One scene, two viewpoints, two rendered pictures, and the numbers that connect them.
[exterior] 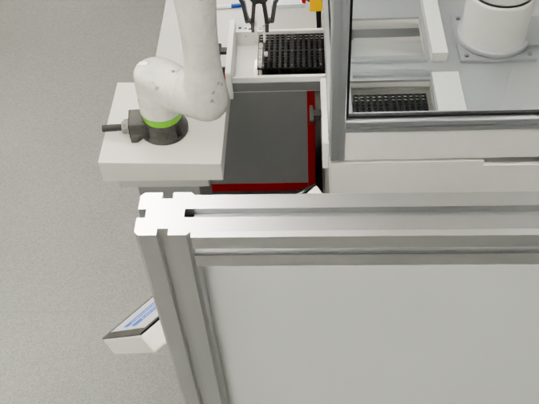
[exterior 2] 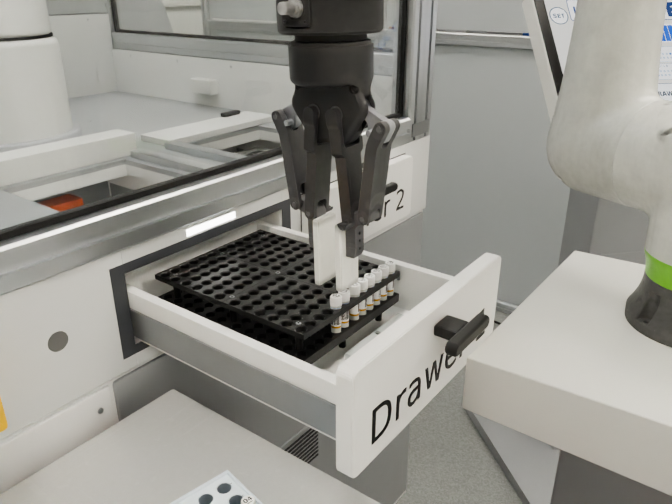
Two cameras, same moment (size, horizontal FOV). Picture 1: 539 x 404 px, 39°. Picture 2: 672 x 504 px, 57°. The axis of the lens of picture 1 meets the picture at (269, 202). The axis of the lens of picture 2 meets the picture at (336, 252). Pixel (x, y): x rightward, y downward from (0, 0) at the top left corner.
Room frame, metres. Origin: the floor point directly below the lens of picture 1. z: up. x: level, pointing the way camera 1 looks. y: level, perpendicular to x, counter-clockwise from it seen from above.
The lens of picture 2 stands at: (2.52, 0.29, 1.21)
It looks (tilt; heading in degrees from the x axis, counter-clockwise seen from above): 24 degrees down; 212
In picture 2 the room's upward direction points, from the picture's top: straight up
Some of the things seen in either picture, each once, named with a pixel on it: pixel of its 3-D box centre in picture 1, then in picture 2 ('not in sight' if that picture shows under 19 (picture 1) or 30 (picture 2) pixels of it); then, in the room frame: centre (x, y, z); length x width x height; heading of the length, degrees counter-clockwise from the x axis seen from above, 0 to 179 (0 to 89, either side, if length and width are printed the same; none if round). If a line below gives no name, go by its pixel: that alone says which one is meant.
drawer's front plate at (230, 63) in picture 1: (231, 58); (429, 349); (2.03, 0.09, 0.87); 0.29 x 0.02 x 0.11; 176
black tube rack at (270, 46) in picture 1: (292, 58); (279, 297); (2.01, -0.11, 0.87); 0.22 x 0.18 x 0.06; 86
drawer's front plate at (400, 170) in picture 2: (324, 122); (362, 205); (1.69, -0.18, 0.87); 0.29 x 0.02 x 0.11; 176
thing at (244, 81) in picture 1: (294, 58); (273, 298); (2.01, -0.12, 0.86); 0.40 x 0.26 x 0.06; 86
